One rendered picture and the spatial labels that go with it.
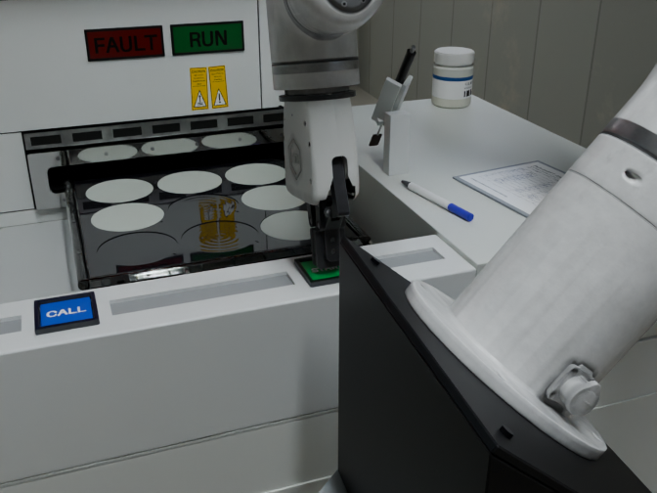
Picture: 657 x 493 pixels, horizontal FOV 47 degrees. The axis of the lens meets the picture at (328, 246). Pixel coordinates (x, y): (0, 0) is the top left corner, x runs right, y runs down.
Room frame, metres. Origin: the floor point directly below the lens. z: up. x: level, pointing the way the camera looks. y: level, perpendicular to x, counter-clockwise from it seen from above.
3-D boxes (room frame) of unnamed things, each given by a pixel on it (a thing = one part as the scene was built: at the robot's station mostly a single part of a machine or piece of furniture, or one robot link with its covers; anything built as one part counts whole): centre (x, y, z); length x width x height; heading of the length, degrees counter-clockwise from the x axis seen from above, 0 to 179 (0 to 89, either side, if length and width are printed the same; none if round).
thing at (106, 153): (1.22, 0.27, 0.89); 0.44 x 0.02 x 0.10; 110
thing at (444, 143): (1.07, -0.21, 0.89); 0.62 x 0.35 x 0.14; 20
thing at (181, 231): (1.03, 0.18, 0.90); 0.34 x 0.34 x 0.01; 20
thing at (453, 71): (1.35, -0.22, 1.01); 0.07 x 0.07 x 0.10
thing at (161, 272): (0.86, 0.12, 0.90); 0.38 x 0.01 x 0.01; 110
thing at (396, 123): (1.01, -0.09, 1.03); 0.06 x 0.04 x 0.13; 20
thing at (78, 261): (0.96, 0.35, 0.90); 0.37 x 0.01 x 0.01; 20
